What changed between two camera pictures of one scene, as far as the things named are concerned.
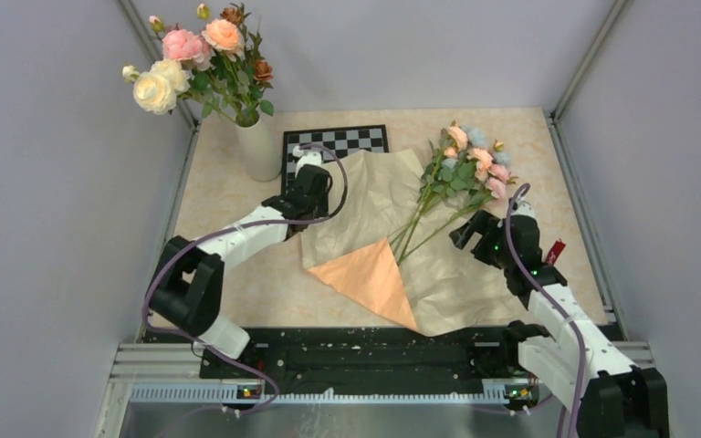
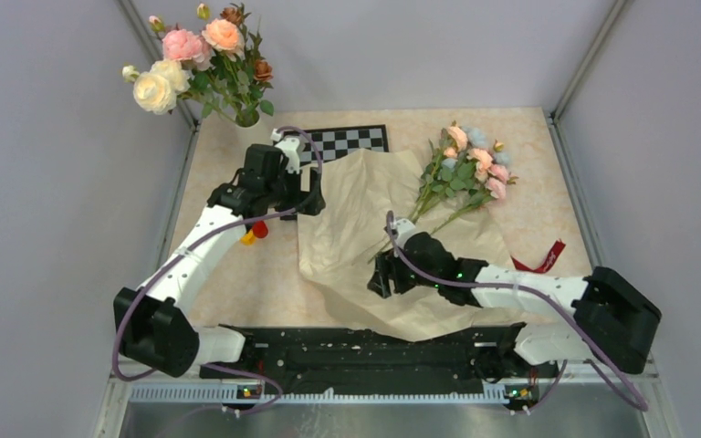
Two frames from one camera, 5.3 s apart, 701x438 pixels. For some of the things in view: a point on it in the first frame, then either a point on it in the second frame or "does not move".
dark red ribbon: [555, 252] does not move
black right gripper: [484, 224] to [387, 266]
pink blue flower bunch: [465, 171] does not move
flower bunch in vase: [216, 67] does not move
